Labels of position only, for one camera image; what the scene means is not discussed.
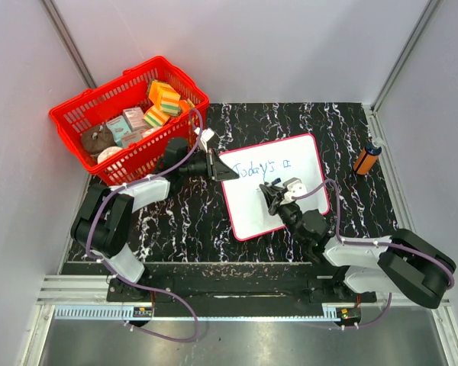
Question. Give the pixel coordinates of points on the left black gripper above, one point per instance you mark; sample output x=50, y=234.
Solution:
x=223, y=173

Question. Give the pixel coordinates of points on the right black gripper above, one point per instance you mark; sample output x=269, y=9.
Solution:
x=274, y=195

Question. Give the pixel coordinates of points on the pink framed whiteboard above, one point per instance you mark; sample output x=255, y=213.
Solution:
x=291, y=157

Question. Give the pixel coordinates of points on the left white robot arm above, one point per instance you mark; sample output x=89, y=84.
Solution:
x=103, y=221

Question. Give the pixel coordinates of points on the striped sponge lower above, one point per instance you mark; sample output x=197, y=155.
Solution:
x=154, y=117

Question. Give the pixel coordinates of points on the striped sponge stack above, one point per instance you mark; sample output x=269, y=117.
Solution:
x=164, y=97

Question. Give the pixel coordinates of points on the pink box lower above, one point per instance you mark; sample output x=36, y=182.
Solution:
x=131, y=138

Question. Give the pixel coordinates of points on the pink small box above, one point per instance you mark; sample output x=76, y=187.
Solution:
x=135, y=118

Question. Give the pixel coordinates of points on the red plastic shopping basket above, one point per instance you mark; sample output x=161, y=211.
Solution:
x=96, y=106

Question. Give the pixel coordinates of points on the teal small box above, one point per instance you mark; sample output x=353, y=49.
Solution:
x=119, y=127

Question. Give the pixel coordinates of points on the pink round pastry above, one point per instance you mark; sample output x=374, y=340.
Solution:
x=108, y=153

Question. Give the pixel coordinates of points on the brown round bread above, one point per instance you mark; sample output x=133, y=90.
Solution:
x=97, y=139

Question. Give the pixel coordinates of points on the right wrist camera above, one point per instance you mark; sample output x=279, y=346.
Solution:
x=294, y=188

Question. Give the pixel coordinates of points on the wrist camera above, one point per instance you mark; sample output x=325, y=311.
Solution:
x=294, y=188
x=204, y=136

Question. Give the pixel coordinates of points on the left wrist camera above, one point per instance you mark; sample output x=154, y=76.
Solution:
x=204, y=136

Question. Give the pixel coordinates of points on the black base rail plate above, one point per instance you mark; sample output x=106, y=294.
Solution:
x=232, y=290

